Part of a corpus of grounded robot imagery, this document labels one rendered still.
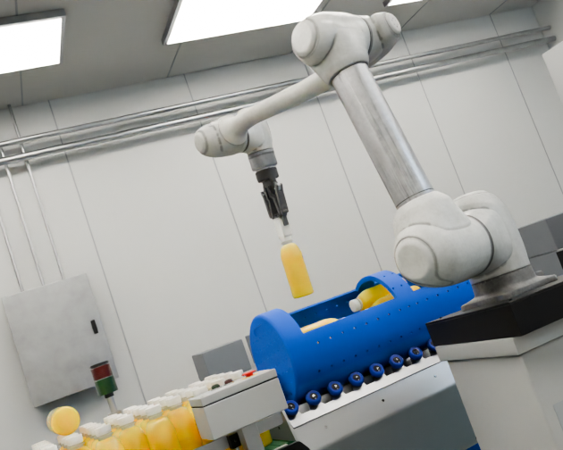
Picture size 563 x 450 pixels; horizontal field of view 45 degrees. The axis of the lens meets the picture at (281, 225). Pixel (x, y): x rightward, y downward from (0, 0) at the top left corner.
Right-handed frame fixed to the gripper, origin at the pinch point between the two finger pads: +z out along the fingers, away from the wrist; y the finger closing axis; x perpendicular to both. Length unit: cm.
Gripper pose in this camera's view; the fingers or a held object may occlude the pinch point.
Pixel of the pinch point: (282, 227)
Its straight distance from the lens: 223.9
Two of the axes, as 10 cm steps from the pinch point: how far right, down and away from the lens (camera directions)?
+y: -4.1, 1.5, 9.0
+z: 2.9, 9.6, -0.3
